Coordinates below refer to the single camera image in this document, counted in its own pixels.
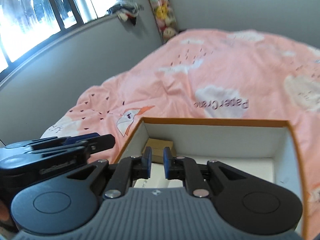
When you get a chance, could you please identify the person's left hand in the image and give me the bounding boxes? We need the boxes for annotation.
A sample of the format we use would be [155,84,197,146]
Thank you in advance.
[0,200,10,222]

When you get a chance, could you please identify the white glasses case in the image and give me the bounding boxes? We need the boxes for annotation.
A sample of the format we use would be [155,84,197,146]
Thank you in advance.
[133,163,183,189]

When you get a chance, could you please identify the gold cardboard gift box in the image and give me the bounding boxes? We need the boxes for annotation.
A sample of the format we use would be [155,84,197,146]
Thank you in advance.
[142,138,177,164]

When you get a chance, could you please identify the orange cardboard storage box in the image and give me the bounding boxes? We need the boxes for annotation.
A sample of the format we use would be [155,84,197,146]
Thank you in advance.
[106,118,307,239]

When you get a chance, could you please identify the pink cloud print duvet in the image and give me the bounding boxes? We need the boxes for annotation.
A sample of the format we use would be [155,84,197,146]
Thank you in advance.
[43,29,319,239]

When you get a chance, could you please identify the pile of clothes on sill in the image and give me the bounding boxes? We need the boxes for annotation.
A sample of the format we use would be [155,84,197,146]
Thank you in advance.
[106,0,144,26]

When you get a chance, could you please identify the tube of plush toys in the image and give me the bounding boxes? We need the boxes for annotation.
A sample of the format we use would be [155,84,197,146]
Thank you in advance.
[149,0,178,43]

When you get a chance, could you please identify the window with dark frame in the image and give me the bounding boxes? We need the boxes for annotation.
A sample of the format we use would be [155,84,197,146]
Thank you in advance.
[1,0,117,81]

